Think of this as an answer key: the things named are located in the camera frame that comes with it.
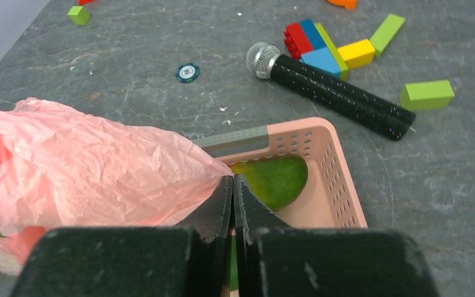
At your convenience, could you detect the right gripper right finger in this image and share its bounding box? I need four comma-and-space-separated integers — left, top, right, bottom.
234, 174, 294, 296

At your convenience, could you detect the orange curved block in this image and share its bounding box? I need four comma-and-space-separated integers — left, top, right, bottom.
327, 0, 357, 10

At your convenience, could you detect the pink plastic basket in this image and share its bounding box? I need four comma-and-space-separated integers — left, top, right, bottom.
193, 118, 367, 228

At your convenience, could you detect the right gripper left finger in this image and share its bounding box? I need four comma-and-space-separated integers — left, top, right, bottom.
173, 176, 233, 296

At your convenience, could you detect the black microphone silver head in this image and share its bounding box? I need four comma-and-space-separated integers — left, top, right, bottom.
246, 42, 416, 141

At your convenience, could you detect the small green cube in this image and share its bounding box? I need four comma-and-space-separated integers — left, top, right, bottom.
67, 6, 90, 25

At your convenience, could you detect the orange green fake mango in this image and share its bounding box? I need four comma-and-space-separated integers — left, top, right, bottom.
230, 155, 309, 296

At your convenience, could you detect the red blue green brick cluster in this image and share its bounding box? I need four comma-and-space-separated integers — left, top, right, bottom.
284, 19, 348, 80

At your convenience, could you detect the red curved block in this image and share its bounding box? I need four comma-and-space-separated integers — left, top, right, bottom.
77, 0, 94, 6

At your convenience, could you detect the yellow block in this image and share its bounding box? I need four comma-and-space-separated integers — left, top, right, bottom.
338, 39, 375, 70

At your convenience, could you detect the green block near microphone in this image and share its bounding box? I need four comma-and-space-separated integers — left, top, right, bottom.
399, 80, 455, 111

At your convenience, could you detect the blue poker chip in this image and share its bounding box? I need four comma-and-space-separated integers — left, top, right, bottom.
176, 62, 200, 84

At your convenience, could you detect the pink plastic bag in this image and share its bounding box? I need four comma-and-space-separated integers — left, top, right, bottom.
0, 97, 232, 275

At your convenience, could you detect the tall green block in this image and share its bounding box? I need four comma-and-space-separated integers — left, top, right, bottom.
369, 14, 406, 57

